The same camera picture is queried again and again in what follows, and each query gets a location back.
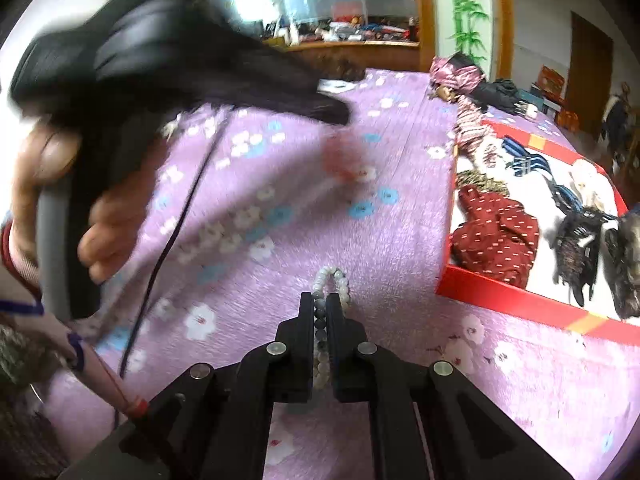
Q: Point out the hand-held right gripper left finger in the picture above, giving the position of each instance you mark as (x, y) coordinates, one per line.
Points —
(305, 330)

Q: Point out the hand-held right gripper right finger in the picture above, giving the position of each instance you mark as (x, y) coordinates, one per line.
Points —
(337, 330)

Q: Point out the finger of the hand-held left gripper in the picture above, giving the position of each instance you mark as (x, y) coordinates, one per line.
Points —
(300, 95)

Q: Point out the red cardboard box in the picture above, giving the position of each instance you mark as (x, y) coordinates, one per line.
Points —
(500, 300)

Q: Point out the red plaid scrunchie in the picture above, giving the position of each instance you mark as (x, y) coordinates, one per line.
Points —
(475, 130)

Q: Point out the red dotted scrunchie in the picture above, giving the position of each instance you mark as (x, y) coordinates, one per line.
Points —
(495, 235)

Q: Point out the blue checked hair clip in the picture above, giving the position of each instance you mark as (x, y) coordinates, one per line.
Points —
(525, 157)

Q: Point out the gold sequin bow hair clip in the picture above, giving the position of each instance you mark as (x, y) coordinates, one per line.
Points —
(577, 255)

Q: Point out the blue striped hair clip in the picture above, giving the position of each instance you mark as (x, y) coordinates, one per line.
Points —
(570, 200)

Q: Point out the white dotted scrunchie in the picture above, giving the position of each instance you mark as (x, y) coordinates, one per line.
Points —
(590, 180)

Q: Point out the grey black scrunchie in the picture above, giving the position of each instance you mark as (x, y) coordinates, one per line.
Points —
(625, 265)

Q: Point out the person's left forearm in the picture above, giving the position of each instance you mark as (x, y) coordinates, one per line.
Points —
(20, 285)

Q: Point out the person's left hand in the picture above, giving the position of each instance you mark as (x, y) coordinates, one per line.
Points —
(115, 225)

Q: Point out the wooden mirror sideboard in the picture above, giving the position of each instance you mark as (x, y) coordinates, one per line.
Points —
(390, 57)

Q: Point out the purple floral tablecloth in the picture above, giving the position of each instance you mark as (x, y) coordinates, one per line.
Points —
(400, 240)

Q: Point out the pink satin cloth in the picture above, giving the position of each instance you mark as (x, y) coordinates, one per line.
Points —
(455, 72)

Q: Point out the black folded cloth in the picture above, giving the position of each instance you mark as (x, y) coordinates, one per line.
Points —
(497, 95)

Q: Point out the red carton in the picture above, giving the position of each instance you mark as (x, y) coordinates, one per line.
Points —
(550, 82)

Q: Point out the brown wooden door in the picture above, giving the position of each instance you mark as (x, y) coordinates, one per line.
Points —
(590, 65)

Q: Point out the dark knit clothing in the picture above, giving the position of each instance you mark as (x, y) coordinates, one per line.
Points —
(20, 410)

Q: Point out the dark hanging bag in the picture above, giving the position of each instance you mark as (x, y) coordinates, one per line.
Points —
(617, 115)

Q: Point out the bamboo wall sticker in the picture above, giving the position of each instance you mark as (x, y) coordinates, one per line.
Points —
(465, 5)

